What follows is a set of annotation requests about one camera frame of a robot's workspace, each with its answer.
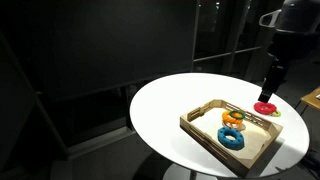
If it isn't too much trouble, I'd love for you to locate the red studded ring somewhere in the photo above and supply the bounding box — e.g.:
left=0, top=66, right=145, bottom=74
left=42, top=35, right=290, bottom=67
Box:
left=253, top=101, right=278, bottom=116

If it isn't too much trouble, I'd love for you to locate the wooden side table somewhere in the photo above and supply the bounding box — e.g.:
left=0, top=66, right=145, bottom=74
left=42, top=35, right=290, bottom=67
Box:
left=299, top=85, right=320, bottom=111

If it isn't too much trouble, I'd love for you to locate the blue studded ring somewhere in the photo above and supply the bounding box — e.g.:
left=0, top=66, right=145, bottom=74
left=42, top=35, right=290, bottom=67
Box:
left=217, top=126, right=246, bottom=151

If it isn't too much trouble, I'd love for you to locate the wooden slotted tray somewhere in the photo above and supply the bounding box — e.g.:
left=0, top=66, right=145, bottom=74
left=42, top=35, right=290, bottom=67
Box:
left=179, top=98, right=284, bottom=178

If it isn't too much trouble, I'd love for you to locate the dark green thin ring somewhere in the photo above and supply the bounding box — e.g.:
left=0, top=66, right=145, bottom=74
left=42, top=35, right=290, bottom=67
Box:
left=229, top=109, right=247, bottom=120

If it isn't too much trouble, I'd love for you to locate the metal window frame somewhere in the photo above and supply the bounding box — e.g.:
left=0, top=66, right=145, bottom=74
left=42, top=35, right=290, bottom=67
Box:
left=191, top=0, right=268, bottom=75

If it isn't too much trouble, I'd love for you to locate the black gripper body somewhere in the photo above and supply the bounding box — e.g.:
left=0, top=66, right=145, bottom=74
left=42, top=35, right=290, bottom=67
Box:
left=263, top=58, right=290, bottom=95

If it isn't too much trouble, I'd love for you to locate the large dark wall panel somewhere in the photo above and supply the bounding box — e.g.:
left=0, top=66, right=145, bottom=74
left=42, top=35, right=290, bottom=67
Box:
left=0, top=0, right=198, bottom=101

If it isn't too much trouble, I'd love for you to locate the orange studded ring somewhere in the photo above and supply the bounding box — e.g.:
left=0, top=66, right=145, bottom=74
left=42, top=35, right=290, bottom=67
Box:
left=221, top=110, right=244, bottom=127

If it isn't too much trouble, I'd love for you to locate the tan wooden ring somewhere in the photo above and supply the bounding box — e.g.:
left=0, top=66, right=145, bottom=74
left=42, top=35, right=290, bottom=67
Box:
left=222, top=119, right=247, bottom=132

